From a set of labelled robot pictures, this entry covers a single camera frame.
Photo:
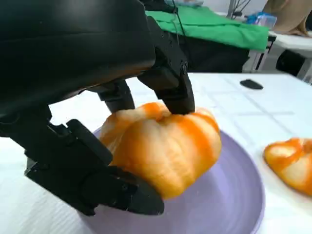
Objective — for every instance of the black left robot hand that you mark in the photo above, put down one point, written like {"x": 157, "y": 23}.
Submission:
{"x": 73, "y": 48}

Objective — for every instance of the orange white toy bread roll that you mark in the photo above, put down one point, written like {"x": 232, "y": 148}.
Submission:
{"x": 168, "y": 151}
{"x": 290, "y": 165}

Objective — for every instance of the black backdrop cloth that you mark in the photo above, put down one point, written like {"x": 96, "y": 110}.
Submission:
{"x": 214, "y": 58}

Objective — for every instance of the green cloth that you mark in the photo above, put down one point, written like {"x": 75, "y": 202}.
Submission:
{"x": 219, "y": 29}

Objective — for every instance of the clear plastic box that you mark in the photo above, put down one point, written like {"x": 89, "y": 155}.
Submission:
{"x": 264, "y": 20}

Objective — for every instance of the lilac plate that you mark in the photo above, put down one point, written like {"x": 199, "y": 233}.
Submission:
{"x": 219, "y": 202}

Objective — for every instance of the white desk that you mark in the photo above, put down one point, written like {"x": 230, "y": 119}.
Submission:
{"x": 290, "y": 41}

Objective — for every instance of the person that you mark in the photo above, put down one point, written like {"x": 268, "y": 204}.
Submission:
{"x": 287, "y": 14}

